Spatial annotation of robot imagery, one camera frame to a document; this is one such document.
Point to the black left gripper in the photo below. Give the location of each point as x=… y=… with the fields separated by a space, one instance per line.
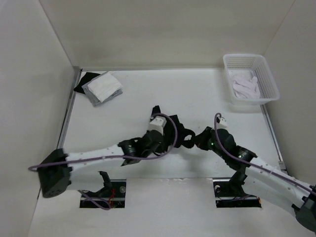
x=161 y=143

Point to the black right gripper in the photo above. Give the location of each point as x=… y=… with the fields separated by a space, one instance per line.
x=200 y=139

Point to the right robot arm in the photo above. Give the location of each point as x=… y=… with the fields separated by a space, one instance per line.
x=258 y=178

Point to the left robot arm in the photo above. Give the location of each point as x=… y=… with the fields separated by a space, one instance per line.
x=60 y=171

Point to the white tank top in basket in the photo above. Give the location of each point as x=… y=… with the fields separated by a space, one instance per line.
x=245 y=85

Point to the folded grey tank top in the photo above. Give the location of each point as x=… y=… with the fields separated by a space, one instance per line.
x=94 y=101

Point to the folded white tank top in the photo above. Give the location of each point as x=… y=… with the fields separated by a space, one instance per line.
x=104 y=86

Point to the folded black tank top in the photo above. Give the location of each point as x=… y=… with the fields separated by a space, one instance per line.
x=85 y=79

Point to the white plastic basket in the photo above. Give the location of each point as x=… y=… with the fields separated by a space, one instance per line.
x=257 y=66

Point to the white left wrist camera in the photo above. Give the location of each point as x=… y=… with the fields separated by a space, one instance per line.
x=157 y=124

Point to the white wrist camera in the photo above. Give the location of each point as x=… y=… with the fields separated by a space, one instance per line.
x=157 y=124
x=221 y=123

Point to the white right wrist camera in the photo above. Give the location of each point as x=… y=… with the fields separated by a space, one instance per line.
x=221 y=123

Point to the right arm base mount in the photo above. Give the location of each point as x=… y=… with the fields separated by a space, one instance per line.
x=229 y=193

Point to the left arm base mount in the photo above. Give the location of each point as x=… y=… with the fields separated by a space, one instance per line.
x=110 y=196

